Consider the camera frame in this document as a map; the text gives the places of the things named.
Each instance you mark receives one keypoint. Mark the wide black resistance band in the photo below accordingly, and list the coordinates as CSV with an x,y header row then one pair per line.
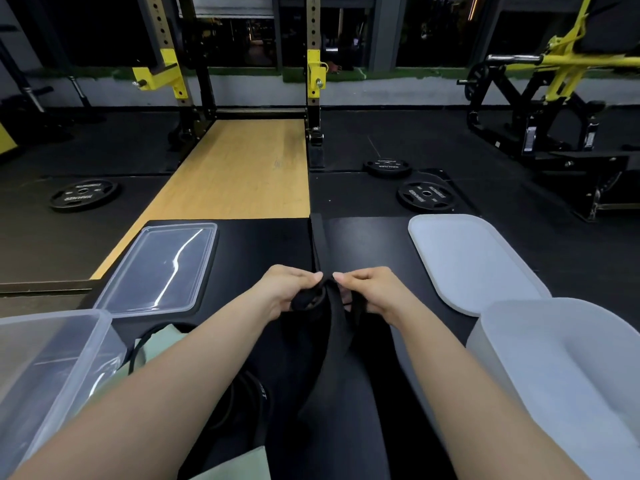
x,y
335,354

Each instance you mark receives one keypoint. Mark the thin black resistance band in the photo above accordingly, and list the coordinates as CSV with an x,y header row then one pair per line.
x,y
250,394

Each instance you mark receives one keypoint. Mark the black plyo platform red side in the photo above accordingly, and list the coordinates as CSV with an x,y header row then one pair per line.
x,y
260,244

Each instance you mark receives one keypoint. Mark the person's right forearm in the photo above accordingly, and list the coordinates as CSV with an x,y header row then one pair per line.
x,y
475,404

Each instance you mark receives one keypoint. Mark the grey window blind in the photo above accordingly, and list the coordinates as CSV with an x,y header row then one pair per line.
x,y
235,4

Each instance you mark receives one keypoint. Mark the black weight plate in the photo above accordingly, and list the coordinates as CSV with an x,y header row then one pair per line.
x,y
426,196
387,167
84,195

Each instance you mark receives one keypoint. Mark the yellow black squat rack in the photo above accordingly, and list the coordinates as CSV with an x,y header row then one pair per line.
x,y
313,34

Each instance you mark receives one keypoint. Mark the yellow black exercise machine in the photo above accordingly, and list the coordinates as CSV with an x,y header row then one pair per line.
x,y
545,94

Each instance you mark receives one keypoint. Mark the black upright bar holder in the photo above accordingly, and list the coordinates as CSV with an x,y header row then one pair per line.
x,y
79,92

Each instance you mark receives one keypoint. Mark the person's left forearm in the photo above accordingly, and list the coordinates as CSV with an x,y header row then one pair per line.
x,y
160,394

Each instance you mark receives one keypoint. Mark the white plastic lid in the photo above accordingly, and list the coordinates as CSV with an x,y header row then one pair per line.
x,y
470,259

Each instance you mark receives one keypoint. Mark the clear plastic container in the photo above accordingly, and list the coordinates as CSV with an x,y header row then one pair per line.
x,y
40,354

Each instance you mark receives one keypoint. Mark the clear plastic lid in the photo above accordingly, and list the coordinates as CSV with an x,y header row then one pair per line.
x,y
160,269

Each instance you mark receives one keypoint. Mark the wooden lifting platform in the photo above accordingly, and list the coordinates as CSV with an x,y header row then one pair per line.
x,y
235,169

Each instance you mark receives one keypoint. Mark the white plastic bin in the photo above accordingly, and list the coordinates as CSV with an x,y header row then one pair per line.
x,y
565,374

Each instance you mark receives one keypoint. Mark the person's right hand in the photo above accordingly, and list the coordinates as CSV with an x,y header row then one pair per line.
x,y
385,294

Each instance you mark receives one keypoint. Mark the person's left hand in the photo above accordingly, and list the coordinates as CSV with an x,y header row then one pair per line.
x,y
282,289

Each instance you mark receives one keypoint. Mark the light green resistance band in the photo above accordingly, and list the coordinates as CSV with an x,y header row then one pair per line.
x,y
165,342
240,467

